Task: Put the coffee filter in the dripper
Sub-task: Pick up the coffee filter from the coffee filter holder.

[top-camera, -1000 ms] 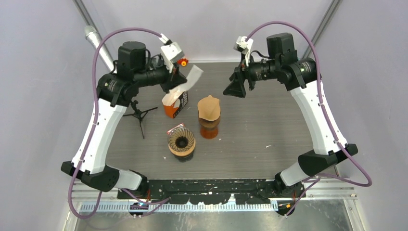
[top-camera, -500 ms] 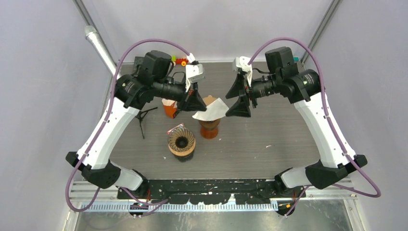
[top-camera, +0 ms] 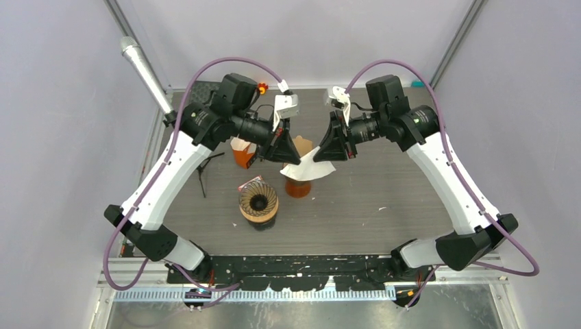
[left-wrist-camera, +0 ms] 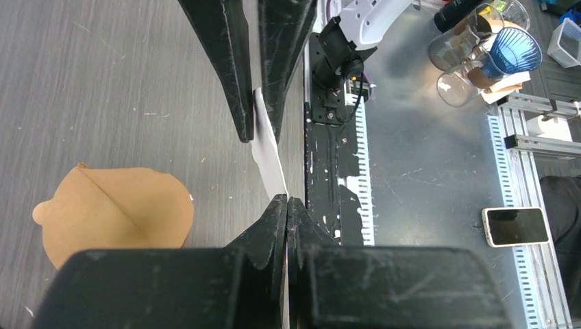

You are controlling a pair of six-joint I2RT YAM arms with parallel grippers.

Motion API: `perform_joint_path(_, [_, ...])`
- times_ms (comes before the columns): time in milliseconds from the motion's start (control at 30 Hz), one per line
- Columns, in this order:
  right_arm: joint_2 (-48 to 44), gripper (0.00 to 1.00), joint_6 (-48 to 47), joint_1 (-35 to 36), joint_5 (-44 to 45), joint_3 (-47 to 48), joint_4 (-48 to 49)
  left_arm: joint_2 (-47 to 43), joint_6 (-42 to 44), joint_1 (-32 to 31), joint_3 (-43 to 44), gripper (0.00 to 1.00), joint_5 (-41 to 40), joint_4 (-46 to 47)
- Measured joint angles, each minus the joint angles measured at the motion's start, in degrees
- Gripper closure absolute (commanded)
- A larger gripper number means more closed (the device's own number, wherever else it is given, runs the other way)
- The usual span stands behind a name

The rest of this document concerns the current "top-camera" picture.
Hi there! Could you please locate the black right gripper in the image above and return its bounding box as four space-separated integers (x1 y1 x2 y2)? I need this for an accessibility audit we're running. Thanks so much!
312 108 386 162

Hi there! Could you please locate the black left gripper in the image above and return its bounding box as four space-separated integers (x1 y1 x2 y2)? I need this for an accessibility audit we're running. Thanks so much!
232 110 301 165

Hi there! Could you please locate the white paper coffee filter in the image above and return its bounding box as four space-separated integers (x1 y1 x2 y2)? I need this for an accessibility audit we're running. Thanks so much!
280 147 336 182

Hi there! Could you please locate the coffee paper filter box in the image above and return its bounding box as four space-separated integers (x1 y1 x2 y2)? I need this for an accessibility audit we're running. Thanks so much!
230 137 258 169

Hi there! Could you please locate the grey ribbed dripper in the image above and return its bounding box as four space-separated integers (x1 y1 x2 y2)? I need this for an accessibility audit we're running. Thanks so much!
238 180 278 217

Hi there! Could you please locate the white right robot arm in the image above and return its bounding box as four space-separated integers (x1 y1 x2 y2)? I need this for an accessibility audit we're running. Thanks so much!
313 75 519 282

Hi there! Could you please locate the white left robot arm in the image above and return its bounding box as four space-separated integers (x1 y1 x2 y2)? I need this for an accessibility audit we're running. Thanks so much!
104 73 300 284

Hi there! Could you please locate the amber glass carafe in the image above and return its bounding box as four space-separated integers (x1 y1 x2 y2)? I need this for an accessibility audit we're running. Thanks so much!
285 178 312 199

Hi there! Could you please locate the red toy brick car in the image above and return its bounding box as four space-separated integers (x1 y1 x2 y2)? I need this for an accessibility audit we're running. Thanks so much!
258 82 269 95

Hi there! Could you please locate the dark grey studded plate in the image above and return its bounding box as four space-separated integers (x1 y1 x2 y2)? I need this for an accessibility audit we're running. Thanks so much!
187 81 221 105

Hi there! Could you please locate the teal block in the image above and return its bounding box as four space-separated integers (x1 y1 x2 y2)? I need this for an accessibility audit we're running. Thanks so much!
410 80 425 88

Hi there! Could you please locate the silver microphone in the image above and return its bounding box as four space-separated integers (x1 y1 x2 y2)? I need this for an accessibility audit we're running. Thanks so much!
120 36 173 116

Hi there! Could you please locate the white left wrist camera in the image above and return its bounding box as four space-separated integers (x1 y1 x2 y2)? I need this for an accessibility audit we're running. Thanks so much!
272 80 299 132

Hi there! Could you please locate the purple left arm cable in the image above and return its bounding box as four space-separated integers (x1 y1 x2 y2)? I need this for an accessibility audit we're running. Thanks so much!
102 56 290 310

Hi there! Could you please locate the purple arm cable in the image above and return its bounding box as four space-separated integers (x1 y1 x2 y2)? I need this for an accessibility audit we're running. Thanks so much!
102 56 290 310
345 59 541 310

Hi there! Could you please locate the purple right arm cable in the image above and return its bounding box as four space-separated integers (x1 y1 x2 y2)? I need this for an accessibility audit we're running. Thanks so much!
345 59 541 310

